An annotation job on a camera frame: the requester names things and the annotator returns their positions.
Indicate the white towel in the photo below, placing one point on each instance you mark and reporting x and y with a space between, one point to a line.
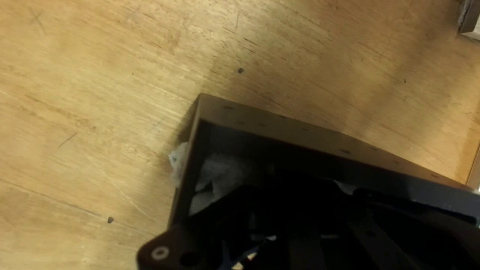
220 174

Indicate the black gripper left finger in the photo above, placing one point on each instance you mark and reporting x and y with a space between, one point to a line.
305 250

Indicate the black mesh basket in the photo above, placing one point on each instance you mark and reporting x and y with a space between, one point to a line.
320 177

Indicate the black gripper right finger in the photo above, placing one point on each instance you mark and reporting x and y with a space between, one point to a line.
380 247

